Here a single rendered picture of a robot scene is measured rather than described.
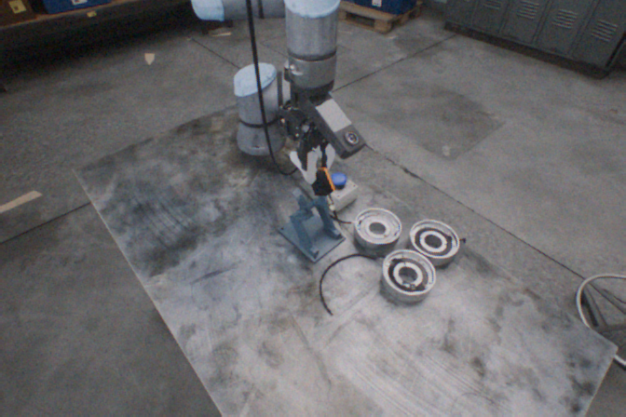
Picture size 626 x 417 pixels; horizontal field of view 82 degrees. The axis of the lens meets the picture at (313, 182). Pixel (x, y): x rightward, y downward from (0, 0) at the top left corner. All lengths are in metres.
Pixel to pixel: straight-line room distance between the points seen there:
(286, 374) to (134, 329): 1.15
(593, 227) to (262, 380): 2.02
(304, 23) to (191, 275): 0.56
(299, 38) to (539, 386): 0.69
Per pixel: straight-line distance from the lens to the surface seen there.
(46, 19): 3.84
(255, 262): 0.83
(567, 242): 2.26
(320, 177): 0.68
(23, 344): 1.98
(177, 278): 0.84
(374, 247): 0.82
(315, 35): 0.54
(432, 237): 0.88
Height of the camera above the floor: 1.47
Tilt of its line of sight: 43 degrees down
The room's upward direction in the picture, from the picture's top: straight up
